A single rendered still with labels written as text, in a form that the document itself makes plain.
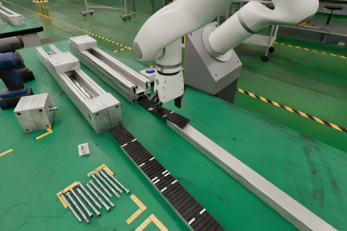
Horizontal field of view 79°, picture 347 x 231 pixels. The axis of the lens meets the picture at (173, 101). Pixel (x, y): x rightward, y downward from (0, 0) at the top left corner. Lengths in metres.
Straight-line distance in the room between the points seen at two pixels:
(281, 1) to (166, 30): 0.48
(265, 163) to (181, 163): 0.25
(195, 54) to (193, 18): 0.46
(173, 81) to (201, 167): 0.28
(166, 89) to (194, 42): 0.36
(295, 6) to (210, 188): 0.64
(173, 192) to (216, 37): 0.70
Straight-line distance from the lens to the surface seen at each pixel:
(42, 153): 0.81
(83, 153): 0.74
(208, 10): 0.50
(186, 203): 0.55
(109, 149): 0.73
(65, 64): 1.10
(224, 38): 0.99
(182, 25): 0.53
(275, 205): 0.63
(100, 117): 0.77
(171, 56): 0.64
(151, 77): 1.03
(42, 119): 0.88
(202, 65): 0.97
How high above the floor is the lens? 1.28
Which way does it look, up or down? 33 degrees down
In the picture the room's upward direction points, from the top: straight up
